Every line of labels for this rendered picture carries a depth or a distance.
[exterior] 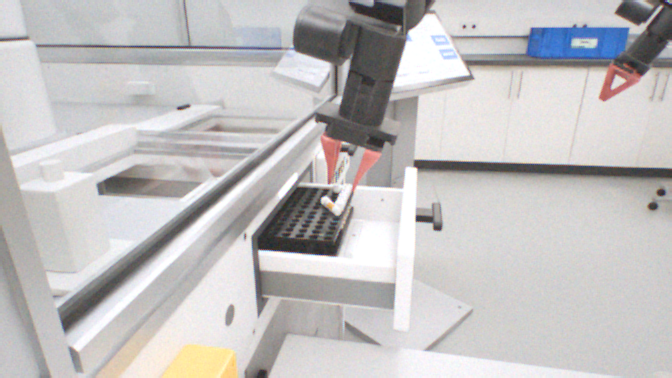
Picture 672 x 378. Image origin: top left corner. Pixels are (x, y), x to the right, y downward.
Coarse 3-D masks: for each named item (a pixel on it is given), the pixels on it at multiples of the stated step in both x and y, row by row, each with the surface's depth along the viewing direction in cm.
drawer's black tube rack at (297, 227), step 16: (304, 192) 68; (320, 192) 67; (288, 208) 62; (304, 208) 62; (320, 208) 62; (352, 208) 69; (272, 224) 57; (288, 224) 57; (304, 224) 57; (320, 224) 57; (272, 240) 58; (288, 240) 53; (304, 240) 53; (336, 240) 58; (336, 256) 55
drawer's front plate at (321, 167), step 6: (348, 144) 103; (318, 156) 77; (342, 156) 95; (348, 156) 104; (318, 162) 76; (324, 162) 76; (348, 162) 104; (318, 168) 77; (324, 168) 77; (336, 168) 88; (342, 168) 96; (318, 174) 77; (324, 174) 77; (342, 174) 96; (318, 180) 78; (324, 180) 77
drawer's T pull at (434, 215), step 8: (416, 208) 59; (424, 208) 59; (432, 208) 59; (440, 208) 59; (416, 216) 57; (424, 216) 57; (432, 216) 57; (440, 216) 56; (432, 224) 55; (440, 224) 54
